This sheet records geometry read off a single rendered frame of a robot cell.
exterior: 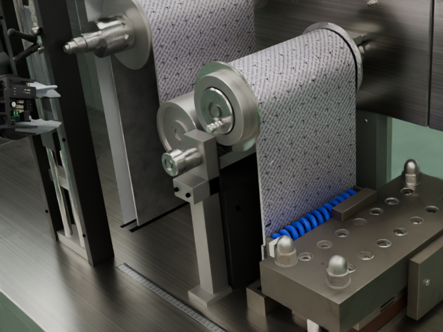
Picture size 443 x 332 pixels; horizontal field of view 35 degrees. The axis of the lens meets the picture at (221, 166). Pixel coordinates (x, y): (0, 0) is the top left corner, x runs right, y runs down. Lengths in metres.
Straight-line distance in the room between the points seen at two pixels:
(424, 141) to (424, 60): 2.67
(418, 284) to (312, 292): 0.18
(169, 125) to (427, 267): 0.49
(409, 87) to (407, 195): 0.19
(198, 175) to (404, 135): 2.89
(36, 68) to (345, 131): 0.56
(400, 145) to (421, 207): 2.60
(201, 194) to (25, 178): 0.76
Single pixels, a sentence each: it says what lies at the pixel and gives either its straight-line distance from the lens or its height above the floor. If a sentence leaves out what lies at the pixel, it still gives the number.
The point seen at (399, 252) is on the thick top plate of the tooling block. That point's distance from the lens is 1.14.
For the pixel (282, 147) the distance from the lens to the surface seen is 1.13.
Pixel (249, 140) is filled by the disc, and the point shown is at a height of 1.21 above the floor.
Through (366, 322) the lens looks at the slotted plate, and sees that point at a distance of 1.13.
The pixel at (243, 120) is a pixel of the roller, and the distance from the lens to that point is 1.06.
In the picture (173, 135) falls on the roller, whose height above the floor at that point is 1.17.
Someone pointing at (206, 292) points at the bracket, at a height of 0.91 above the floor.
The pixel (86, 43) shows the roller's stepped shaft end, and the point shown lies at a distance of 1.22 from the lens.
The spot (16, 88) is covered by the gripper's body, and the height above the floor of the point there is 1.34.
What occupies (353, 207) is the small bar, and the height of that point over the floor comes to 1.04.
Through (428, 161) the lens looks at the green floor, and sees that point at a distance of 3.69.
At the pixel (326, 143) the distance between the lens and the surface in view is 1.21.
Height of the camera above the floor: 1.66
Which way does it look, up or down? 27 degrees down
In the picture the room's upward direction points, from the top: 6 degrees counter-clockwise
